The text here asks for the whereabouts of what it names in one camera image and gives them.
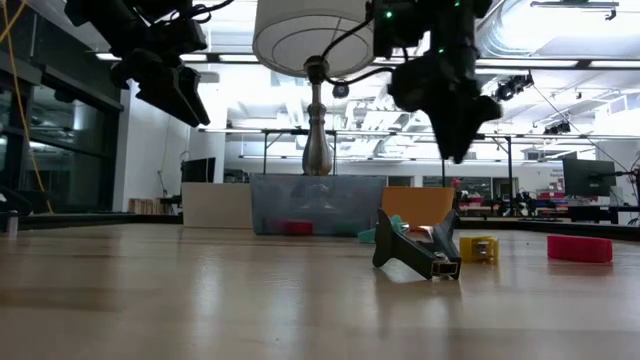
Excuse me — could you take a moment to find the grey plastic bin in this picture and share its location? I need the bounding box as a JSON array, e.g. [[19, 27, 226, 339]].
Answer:
[[248, 173, 388, 236]]

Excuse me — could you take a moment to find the yellow cable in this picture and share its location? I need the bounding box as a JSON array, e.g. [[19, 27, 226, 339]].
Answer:
[[0, 0, 55, 215]]

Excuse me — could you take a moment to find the teal staple remover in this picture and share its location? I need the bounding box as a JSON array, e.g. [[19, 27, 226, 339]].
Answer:
[[356, 214, 406, 245]]

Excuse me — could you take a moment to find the black staple remover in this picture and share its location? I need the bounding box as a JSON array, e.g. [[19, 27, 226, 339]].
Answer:
[[371, 207, 463, 281]]

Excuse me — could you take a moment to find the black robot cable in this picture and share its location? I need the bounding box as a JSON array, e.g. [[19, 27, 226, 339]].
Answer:
[[319, 14, 396, 86]]

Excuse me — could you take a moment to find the black overhead beam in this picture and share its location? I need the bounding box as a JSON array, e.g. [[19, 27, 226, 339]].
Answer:
[[94, 52, 640, 71]]

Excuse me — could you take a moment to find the black monitor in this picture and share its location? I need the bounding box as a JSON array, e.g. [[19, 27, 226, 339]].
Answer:
[[561, 158, 617, 198], [180, 156, 217, 184]]

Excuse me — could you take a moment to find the orange plastic bin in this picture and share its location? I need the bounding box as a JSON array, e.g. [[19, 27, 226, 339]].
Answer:
[[381, 186, 456, 232]]

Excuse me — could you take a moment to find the yellow mini stapler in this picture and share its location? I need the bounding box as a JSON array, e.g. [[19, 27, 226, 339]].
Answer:
[[458, 235, 500, 265]]

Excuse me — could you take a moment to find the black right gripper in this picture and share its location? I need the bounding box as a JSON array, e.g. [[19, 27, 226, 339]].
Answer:
[[389, 49, 503, 164]]

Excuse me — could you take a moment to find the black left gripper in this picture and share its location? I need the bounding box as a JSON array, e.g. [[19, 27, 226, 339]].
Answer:
[[110, 49, 211, 129]]

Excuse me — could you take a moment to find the black aluminium table frame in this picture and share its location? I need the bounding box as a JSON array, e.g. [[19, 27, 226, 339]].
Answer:
[[0, 212, 640, 244]]

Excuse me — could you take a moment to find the black metal frame stand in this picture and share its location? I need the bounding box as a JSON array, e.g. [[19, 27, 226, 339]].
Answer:
[[260, 128, 516, 189]]

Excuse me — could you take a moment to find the silver lamp with white shade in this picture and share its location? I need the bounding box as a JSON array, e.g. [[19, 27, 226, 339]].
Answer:
[[251, 0, 376, 177]]

